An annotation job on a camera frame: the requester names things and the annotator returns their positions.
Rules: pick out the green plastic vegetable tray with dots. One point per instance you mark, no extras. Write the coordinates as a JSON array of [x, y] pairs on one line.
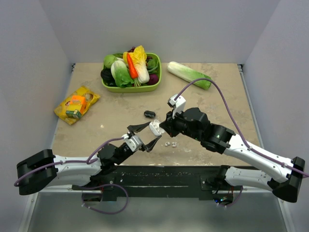
[[143, 88]]

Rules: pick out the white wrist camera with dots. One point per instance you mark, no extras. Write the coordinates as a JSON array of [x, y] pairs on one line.
[[133, 142], [177, 103]]

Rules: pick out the dark black vegetable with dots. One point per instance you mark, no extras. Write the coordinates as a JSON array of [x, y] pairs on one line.
[[106, 76]]

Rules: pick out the round green vegetable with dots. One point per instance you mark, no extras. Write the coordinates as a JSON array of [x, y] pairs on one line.
[[109, 60]]

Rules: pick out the aluminium front rail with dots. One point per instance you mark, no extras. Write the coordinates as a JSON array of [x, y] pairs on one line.
[[66, 189]]

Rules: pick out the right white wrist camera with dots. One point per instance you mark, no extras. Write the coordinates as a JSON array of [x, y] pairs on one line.
[[177, 103]]

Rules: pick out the black earbud case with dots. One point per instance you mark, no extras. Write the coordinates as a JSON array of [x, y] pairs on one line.
[[149, 114]]

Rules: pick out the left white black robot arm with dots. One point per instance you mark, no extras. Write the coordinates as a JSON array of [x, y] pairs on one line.
[[45, 169]]

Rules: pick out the white earbud charging case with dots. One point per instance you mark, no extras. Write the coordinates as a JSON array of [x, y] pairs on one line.
[[155, 128]]

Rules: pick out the napa cabbage on table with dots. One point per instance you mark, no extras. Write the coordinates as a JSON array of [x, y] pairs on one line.
[[188, 74]]

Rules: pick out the green white bok choy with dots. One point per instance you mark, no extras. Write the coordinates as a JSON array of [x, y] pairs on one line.
[[121, 75]]

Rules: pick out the orange toy carrot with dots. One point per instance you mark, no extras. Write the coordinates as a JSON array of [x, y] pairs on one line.
[[132, 71]]

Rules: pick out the orange green small box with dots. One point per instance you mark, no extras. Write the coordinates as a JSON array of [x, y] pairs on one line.
[[76, 107]]

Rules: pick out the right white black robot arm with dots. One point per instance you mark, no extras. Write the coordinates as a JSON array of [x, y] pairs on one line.
[[282, 176]]

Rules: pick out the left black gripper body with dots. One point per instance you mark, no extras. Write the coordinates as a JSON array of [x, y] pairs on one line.
[[125, 146]]

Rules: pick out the dark green spinach leaves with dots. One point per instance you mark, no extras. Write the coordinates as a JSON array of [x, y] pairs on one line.
[[152, 65]]

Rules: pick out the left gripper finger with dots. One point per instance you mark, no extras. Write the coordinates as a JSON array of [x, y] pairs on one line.
[[148, 147], [137, 128]]

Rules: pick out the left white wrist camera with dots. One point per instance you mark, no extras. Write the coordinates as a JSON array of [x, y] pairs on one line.
[[133, 142]]

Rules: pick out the yellow leaf cabbage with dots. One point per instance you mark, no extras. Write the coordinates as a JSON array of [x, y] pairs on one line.
[[139, 60]]

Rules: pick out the purple beet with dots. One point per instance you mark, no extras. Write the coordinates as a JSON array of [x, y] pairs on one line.
[[153, 79]]

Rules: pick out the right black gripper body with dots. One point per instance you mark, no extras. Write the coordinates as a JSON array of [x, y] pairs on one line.
[[167, 123]]

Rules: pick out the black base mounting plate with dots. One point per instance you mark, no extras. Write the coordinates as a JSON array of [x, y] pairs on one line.
[[201, 182]]

